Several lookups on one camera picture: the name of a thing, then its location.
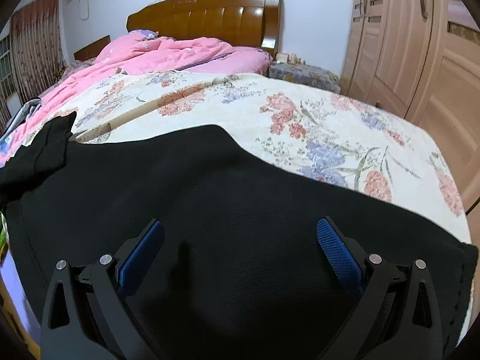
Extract black pants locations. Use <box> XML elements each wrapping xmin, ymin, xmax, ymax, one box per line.
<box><xmin>1</xmin><ymin>115</ymin><xmax>479</xmax><ymax>359</ymax></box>

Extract green garment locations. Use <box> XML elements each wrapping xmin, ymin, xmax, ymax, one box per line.
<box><xmin>0</xmin><ymin>213</ymin><xmax>9</xmax><ymax>255</ymax></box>

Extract floral bed sheet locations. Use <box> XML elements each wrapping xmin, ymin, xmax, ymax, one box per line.
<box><xmin>19</xmin><ymin>71</ymin><xmax>471</xmax><ymax>242</ymax></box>

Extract grey striped garment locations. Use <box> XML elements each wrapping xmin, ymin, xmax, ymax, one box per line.
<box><xmin>1</xmin><ymin>97</ymin><xmax>41</xmax><ymax>145</ymax></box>

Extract covered nightstand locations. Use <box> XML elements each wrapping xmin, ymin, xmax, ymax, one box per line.
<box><xmin>267</xmin><ymin>53</ymin><xmax>341</xmax><ymax>94</ymax></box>

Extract patterned red curtain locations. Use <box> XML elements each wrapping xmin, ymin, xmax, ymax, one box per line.
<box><xmin>0</xmin><ymin>0</ymin><xmax>67</xmax><ymax>129</ymax></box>

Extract pink quilt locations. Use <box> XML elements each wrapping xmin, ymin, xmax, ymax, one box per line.
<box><xmin>1</xmin><ymin>30</ymin><xmax>272</xmax><ymax>164</ymax></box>

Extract light wooden wardrobe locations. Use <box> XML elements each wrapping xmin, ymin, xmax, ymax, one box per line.
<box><xmin>340</xmin><ymin>0</ymin><xmax>479</xmax><ymax>211</ymax></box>

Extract wooden headboard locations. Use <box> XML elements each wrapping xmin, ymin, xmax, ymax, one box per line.
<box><xmin>126</xmin><ymin>0</ymin><xmax>282</xmax><ymax>56</ymax></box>

